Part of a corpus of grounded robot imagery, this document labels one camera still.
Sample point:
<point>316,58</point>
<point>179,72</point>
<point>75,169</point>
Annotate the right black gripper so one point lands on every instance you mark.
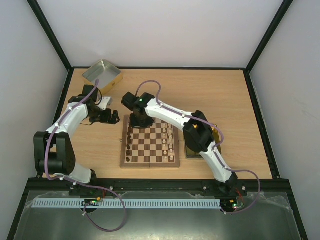
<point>139,121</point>

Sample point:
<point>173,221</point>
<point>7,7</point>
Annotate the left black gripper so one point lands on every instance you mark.
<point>106,119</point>

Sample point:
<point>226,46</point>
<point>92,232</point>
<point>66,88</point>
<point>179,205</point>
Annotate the wooden chess board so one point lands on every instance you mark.
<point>145,146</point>

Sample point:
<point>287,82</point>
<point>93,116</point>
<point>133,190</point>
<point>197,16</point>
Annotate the gold tin tray with pieces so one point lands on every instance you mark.
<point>217,142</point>

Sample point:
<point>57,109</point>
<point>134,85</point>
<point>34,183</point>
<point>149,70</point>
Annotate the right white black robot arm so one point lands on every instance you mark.
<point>227,180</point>

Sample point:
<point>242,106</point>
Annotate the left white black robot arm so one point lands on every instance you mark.
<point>54,154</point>

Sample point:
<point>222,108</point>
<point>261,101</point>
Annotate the empty silver gold tin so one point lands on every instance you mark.
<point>108,75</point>

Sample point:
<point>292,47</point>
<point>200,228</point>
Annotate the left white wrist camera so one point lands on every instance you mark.
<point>105,102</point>

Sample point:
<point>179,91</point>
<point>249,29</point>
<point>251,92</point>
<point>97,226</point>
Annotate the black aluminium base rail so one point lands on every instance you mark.
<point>206,188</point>

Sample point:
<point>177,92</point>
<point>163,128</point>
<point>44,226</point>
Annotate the grey slotted cable duct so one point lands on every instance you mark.
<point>72,203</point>

